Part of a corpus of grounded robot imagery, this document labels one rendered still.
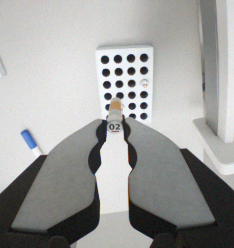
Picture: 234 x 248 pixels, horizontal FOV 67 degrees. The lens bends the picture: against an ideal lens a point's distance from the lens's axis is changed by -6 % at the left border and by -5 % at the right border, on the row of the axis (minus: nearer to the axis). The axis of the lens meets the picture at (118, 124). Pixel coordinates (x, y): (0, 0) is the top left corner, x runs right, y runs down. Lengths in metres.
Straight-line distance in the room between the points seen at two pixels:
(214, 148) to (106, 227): 1.89
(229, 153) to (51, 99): 0.30
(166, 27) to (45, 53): 0.20
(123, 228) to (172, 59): 1.90
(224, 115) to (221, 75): 0.05
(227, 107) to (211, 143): 0.06
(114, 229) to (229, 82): 1.99
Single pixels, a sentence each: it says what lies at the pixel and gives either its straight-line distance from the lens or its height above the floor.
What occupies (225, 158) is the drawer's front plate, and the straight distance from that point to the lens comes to 0.24.
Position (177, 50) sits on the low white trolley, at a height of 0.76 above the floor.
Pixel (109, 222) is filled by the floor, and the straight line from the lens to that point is 2.01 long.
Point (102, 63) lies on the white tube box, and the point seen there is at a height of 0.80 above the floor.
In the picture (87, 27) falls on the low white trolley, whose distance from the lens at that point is 0.32.
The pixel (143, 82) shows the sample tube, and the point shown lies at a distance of 0.28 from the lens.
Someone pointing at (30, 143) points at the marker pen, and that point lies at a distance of 0.41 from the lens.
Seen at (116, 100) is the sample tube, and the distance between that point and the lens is 0.16.
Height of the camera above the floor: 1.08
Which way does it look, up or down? 61 degrees down
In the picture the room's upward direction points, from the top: 180 degrees clockwise
